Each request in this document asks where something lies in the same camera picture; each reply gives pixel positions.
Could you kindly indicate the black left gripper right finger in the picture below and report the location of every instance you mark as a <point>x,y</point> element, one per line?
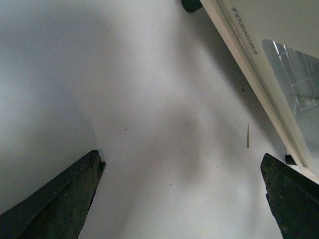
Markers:
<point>293,199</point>

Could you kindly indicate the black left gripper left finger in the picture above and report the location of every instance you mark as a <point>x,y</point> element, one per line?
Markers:
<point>58,210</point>

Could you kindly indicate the white Toshiba toaster oven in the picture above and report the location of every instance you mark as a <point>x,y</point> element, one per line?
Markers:
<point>276,45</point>

